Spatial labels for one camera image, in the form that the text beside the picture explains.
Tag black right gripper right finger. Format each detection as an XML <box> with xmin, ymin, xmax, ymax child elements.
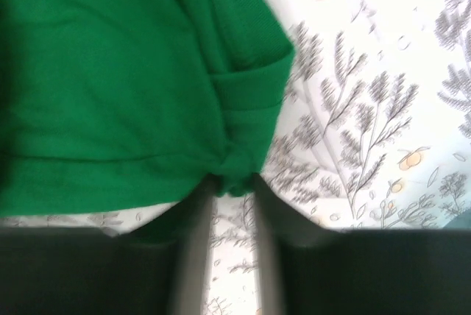
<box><xmin>252</xmin><ymin>174</ymin><xmax>353</xmax><ymax>314</ymax></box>

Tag green t shirt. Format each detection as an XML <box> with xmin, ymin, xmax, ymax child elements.
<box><xmin>1</xmin><ymin>0</ymin><xmax>294</xmax><ymax>216</ymax></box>

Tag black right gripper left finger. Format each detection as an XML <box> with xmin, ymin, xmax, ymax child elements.
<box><xmin>110</xmin><ymin>177</ymin><xmax>217</xmax><ymax>314</ymax></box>

